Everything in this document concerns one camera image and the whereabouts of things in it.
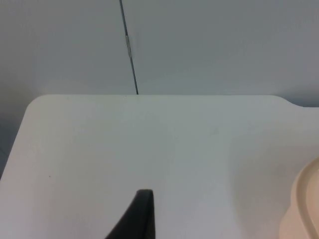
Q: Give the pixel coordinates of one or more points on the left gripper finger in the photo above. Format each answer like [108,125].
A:
[140,219]

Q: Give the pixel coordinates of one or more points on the cream lid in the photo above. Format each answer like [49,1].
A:
[309,184]

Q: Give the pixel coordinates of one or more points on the cream box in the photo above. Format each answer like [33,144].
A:
[286,225]

